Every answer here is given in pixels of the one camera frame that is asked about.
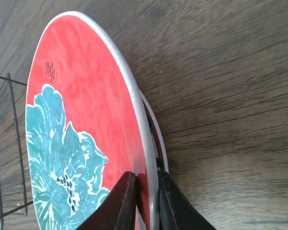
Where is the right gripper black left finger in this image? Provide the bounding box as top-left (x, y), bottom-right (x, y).
top-left (77, 172), bottom-right (136, 230)

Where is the grey wire dish rack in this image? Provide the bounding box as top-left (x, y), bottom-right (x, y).
top-left (0, 74), bottom-right (32, 230)

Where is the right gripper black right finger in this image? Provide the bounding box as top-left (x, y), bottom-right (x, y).
top-left (158, 171), bottom-right (215, 230)

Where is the red plate with teal flower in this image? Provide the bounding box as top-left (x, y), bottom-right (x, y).
top-left (25, 11), bottom-right (159, 230)

